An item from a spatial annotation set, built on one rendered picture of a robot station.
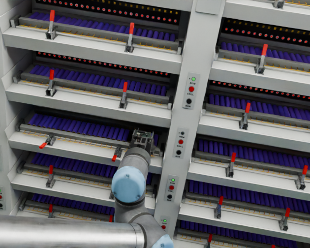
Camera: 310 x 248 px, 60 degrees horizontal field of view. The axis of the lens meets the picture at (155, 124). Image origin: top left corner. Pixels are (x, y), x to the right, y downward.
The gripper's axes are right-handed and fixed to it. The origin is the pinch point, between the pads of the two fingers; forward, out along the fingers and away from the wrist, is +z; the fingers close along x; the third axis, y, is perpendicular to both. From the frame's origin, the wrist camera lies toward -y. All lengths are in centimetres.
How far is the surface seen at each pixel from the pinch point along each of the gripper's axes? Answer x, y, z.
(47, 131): 38.0, -2.4, -4.5
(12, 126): 51, -2, -7
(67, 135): 30.2, -2.5, -4.6
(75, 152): 25.2, -6.9, -8.9
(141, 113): 2.0, 13.1, -8.1
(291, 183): -58, -5, -5
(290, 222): -64, -24, -3
